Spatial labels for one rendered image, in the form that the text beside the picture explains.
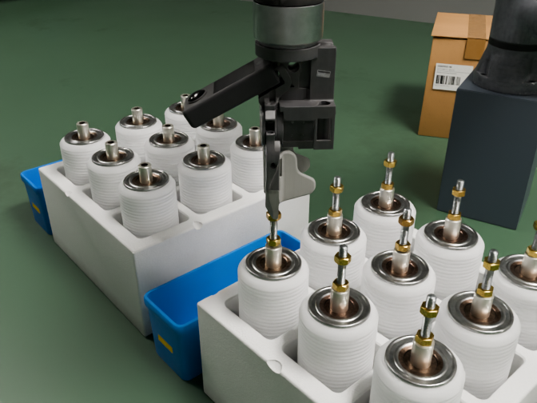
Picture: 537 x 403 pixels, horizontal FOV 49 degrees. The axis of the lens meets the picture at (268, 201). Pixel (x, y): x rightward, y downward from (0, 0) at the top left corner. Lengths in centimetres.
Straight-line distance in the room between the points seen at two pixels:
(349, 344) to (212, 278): 40
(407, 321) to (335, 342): 13
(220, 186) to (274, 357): 39
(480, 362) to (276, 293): 25
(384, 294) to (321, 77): 29
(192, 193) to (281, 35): 49
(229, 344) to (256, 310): 6
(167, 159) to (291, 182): 47
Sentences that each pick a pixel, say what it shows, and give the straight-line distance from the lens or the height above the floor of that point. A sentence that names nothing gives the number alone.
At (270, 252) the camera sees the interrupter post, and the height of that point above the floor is 28.
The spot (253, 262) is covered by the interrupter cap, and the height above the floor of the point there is 25.
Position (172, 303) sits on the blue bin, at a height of 8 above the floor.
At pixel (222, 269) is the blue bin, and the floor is 10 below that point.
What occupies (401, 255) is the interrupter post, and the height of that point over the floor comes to 28.
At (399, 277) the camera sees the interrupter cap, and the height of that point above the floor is 25.
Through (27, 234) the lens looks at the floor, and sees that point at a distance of 141.
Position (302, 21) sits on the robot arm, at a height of 58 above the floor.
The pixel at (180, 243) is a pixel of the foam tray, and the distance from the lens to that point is 100.
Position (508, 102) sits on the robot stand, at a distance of 131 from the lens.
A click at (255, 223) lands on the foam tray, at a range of 109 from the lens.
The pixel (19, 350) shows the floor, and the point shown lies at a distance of 111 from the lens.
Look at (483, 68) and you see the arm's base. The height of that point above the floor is 34.
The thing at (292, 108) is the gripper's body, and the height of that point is 48.
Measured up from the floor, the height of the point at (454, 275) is 22.
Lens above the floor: 72
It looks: 30 degrees down
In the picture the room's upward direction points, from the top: straight up
